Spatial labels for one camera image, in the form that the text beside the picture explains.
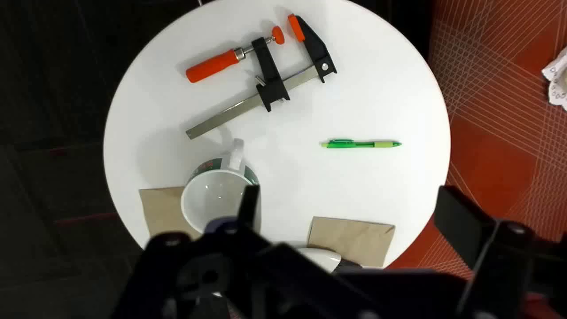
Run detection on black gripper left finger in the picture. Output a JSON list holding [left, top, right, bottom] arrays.
[[235, 183, 262, 230]]

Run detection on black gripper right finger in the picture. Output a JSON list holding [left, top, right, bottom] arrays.
[[434, 184, 503, 280]]

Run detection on green pen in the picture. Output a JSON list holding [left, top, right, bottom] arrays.
[[319, 137, 404, 151]]

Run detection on white mug with green print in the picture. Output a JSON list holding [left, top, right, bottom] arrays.
[[179, 138, 262, 241]]

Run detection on small brown cardboard piece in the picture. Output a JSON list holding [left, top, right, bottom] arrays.
[[136, 184, 198, 239]]

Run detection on orange and black bar clamp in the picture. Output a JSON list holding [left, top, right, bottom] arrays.
[[184, 12, 340, 142]]

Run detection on white cloth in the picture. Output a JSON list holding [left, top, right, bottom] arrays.
[[540, 44, 567, 112]]

